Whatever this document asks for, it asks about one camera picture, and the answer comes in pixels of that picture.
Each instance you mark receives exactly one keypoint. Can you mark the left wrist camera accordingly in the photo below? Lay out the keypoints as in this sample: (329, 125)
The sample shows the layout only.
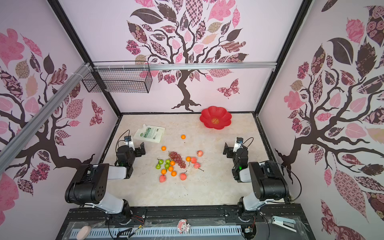
(129, 142)

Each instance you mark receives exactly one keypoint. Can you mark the red flower fruit bowl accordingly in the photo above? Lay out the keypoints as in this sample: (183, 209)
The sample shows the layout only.
(216, 118)

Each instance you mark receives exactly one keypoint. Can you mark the pink cartoon figure sticker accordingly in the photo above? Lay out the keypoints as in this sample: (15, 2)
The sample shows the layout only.
(183, 226)

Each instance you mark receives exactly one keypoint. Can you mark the white green refill pouch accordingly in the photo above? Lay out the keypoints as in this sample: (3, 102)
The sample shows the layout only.
(150, 133)

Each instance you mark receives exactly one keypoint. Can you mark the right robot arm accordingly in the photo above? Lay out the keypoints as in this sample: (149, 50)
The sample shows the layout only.
(268, 183)

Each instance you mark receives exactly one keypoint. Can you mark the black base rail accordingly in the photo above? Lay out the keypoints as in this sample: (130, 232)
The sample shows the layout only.
(258, 226)

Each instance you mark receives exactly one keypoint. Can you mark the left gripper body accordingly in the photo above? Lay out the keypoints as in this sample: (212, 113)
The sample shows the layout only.
(137, 151)

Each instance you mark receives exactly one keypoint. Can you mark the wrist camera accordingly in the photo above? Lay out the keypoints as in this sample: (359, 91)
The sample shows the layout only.
(238, 144)
(129, 142)

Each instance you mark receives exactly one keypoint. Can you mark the white vented cable duct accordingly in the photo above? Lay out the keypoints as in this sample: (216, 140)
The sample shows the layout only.
(166, 232)

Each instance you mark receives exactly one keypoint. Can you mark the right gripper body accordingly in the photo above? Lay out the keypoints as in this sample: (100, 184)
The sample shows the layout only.
(230, 150)

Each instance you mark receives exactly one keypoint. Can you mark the aluminium rail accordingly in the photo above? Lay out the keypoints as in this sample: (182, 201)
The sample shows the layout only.
(12, 149)
(200, 66)

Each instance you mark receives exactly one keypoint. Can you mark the white stapler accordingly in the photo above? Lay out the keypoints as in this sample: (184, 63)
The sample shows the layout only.
(288, 224)

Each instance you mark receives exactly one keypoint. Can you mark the aluminium rail left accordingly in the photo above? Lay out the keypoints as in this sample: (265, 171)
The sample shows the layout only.
(12, 149)

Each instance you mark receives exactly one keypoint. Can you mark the purple grape bunch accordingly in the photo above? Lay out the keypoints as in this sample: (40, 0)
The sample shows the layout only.
(176, 157)

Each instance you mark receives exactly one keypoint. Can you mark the peach with stem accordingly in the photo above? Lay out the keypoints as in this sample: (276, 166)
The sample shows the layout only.
(198, 166)

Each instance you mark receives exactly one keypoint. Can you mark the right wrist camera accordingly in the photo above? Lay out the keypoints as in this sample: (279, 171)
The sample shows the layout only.
(238, 144)

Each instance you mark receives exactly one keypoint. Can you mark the aluminium rail back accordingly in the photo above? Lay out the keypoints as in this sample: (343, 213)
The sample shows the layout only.
(200, 66)

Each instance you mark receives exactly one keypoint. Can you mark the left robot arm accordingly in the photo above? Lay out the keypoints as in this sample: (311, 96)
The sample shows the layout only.
(89, 184)

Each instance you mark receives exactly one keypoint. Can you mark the pink oval soap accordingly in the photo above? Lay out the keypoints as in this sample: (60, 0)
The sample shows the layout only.
(83, 233)

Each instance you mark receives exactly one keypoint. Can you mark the black wire basket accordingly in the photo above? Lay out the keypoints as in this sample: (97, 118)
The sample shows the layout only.
(119, 77)

